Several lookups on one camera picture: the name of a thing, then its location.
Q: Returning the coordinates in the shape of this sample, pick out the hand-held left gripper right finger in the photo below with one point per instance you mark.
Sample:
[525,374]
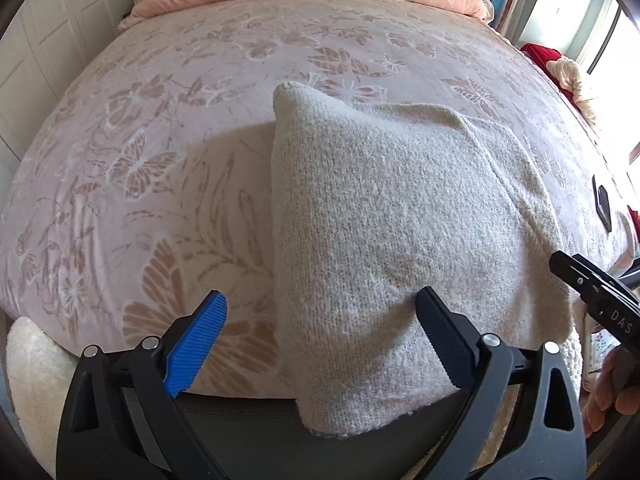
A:
[447,342]

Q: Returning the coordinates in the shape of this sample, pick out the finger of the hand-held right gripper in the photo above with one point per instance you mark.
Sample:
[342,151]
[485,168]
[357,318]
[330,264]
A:
[582,275]

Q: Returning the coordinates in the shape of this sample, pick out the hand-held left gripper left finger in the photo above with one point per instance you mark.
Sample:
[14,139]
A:
[195,347]

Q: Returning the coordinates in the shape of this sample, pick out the cream knit sweater black hearts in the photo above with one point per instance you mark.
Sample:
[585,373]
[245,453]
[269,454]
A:
[400,240]

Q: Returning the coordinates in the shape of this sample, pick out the person's right hand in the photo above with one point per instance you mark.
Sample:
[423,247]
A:
[600,405]

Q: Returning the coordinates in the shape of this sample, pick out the black flat device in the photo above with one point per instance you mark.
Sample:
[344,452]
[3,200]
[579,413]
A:
[602,202]

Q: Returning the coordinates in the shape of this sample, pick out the pink butterfly print blanket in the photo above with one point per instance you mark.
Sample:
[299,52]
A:
[175,160]

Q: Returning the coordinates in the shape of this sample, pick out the cream plush cloth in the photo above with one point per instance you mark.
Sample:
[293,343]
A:
[570,77]

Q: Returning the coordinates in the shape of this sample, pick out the red cloth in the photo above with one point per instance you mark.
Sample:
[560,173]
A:
[542,55]

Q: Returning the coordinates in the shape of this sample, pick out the bright window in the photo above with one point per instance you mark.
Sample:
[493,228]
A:
[595,10]

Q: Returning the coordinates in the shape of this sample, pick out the white wardrobe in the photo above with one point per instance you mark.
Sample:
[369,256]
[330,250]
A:
[45,60]

